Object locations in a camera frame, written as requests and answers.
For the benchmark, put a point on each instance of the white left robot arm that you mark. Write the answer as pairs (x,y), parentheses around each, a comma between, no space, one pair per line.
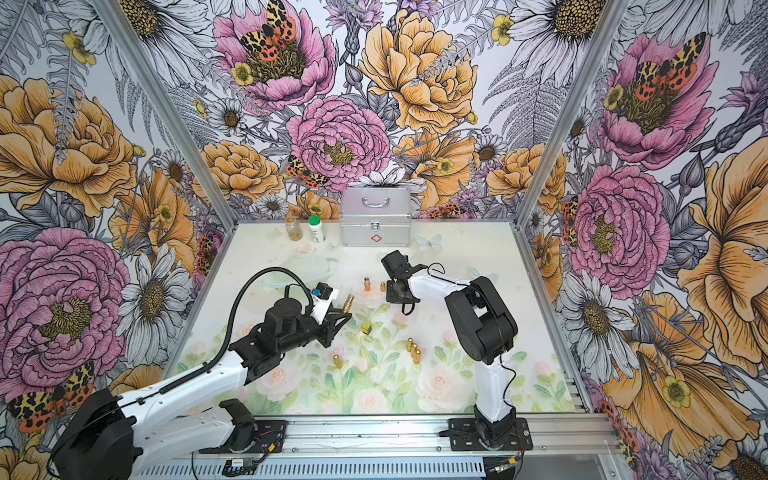
(116,436)

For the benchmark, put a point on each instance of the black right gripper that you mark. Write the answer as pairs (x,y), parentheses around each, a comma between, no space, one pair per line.
(391,297)

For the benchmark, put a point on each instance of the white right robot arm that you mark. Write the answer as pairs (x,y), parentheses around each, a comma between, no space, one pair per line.
(485,329)

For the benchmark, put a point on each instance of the silver aluminium first aid case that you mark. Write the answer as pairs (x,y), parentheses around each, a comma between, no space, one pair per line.
(375,217)

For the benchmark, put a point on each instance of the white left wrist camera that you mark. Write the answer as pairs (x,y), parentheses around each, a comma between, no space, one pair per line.
(323,296)

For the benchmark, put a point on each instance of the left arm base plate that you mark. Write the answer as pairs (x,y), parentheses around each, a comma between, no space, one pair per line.
(259,437)

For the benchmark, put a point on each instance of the gold lipstick pair upper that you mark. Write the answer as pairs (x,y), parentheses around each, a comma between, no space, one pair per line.
(411,344)

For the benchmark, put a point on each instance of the gold lipstick pair lower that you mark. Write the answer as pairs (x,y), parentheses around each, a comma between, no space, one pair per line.
(416,356)

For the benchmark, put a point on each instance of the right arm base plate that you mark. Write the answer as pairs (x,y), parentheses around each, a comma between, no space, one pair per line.
(467,434)

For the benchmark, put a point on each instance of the white bottle green cap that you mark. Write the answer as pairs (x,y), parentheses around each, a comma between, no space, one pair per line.
(316,228)

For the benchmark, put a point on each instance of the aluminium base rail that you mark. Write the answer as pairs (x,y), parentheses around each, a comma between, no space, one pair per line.
(565,446)

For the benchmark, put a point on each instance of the gold lipstick pair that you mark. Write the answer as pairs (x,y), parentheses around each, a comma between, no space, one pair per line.
(411,344)
(416,356)

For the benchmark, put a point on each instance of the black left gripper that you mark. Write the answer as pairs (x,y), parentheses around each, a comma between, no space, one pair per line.
(329,329)

